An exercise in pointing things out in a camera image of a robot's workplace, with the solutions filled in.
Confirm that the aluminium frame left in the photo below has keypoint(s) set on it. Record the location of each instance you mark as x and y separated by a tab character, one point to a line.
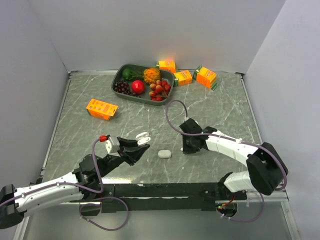
22	226

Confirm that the orange box right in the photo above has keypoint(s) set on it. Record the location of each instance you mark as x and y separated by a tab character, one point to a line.
206	77

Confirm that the green herb sprig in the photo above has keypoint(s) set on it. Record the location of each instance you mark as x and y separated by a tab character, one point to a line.
136	75

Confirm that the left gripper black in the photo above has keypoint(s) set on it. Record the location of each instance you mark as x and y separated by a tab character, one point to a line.
130	150

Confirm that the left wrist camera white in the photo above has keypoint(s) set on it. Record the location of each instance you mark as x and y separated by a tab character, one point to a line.
112	144

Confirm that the dark grape bunch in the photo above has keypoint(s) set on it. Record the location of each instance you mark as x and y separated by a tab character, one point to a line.
123	87

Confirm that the orange box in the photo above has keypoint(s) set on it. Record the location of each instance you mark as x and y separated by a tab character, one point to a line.
100	109
206	77
169	66
182	78

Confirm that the white gold-rimmed charging case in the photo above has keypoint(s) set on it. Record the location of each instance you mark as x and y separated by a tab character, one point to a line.
142	138

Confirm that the green fruit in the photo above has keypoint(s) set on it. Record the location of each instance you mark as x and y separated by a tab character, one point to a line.
127	74

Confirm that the red lychee bunch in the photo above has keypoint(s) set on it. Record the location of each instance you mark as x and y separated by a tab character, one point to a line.
159	90

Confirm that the orange box back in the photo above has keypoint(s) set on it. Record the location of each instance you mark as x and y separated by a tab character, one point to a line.
169	66

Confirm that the orange box middle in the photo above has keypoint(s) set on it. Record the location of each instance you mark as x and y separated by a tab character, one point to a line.
182	78

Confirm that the red pomegranate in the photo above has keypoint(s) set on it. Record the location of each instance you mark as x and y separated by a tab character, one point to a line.
138	87

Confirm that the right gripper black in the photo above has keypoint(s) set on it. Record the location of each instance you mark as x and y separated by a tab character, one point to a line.
186	149

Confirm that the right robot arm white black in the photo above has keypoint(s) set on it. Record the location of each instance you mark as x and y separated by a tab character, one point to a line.
265	169

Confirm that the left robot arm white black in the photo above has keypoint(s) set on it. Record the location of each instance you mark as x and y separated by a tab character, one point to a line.
82	183

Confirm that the dark grey fruit tray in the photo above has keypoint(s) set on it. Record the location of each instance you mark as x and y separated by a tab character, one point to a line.
144	99

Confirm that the orange spiky fruit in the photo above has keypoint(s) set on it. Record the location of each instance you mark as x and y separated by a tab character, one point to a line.
151	75

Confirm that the orange box front left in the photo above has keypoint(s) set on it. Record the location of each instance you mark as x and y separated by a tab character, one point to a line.
100	109

